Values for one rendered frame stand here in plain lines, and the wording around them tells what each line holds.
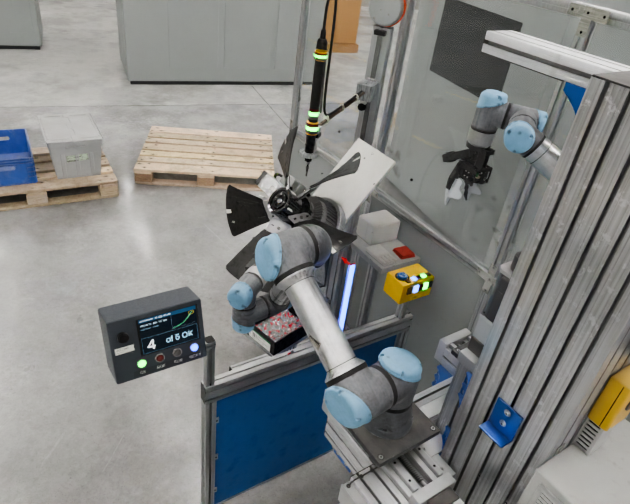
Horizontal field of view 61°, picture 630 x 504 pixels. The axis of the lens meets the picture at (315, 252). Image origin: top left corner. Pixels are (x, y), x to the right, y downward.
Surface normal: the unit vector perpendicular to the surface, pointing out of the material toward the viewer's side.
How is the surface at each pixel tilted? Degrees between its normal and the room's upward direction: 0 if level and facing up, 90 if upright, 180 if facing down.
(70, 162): 95
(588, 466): 0
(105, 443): 0
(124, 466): 0
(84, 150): 95
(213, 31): 90
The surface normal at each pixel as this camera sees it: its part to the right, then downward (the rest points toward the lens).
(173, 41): 0.36, 0.55
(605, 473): 0.11, -0.83
